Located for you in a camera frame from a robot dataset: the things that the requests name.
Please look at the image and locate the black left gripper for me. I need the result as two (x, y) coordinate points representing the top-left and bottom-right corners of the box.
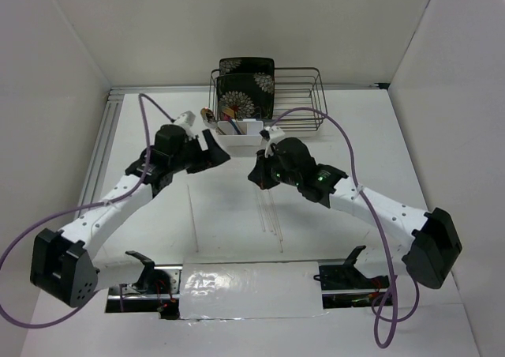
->
(170, 128), (230, 175)

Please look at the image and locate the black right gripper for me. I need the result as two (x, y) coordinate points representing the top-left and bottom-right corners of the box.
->
(249, 146), (301, 190)

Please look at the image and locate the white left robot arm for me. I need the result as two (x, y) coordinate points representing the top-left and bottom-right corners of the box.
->
(30, 125), (230, 308)

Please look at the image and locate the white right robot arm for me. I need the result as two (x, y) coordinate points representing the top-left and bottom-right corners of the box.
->
(248, 137), (462, 289)

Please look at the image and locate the white plastic utensil caddy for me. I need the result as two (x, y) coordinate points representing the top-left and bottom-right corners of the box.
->
(217, 118), (264, 147)

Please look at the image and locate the black floral plate front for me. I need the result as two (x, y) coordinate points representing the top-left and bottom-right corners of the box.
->
(215, 73), (275, 120)

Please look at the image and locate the black floral plate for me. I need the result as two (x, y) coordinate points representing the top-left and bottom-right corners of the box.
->
(215, 73), (275, 120)
(219, 57), (275, 75)

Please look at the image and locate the black floral plate rear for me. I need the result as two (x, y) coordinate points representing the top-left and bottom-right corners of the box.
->
(219, 57), (275, 75)

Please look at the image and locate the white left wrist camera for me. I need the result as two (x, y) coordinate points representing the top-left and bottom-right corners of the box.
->
(173, 111), (196, 140)

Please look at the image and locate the wire dish rack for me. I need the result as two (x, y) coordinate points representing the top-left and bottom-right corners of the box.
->
(209, 66), (327, 131)

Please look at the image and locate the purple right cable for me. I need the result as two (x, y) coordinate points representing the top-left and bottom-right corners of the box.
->
(270, 107), (420, 349)

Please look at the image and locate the purple cable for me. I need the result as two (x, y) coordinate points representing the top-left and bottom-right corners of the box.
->
(270, 107), (420, 349)
(0, 92), (178, 329)

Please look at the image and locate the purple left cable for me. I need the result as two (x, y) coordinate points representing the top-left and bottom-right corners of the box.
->
(0, 92), (178, 329)

